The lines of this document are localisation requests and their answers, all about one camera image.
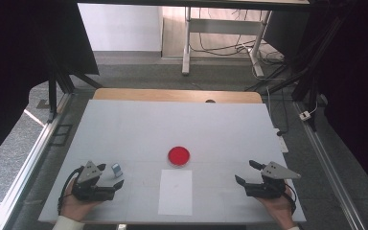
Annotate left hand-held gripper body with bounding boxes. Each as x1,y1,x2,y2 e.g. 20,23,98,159
71,160,116,202

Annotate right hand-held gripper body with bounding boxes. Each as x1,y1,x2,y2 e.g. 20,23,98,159
244,161,302,199

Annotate small blue and white card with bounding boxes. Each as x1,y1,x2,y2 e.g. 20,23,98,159
111,163,124,178

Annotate red petri dish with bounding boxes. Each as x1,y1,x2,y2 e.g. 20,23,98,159
167,146,192,168

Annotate person's right hand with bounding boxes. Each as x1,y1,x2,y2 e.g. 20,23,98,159
256,185,296,228

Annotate person's left hand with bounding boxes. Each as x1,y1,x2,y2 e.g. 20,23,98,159
59,178,102,222

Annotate white power strip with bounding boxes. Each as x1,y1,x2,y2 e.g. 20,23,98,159
274,127,289,154

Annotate white paper sheet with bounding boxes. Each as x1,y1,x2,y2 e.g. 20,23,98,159
157,169,194,217

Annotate large white board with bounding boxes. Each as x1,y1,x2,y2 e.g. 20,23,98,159
37,99,307,224

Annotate black metal stand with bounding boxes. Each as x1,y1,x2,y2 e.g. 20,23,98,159
245,0,349,132
46,63,104,124

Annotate black curtain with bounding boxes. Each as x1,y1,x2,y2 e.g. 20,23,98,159
0,0,100,172
300,0,368,200

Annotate right hand-held gripper cable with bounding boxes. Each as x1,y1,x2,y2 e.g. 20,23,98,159
284,183,298,215

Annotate aluminium rail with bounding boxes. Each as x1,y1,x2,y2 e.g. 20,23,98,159
0,92,73,230
292,101,367,230

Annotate black power cable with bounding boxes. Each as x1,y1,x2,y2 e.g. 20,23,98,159
276,87,290,137

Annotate black floor cables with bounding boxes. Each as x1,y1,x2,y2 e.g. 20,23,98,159
190,8,286,65

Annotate white desk frame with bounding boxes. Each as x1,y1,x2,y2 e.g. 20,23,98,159
181,6,273,79

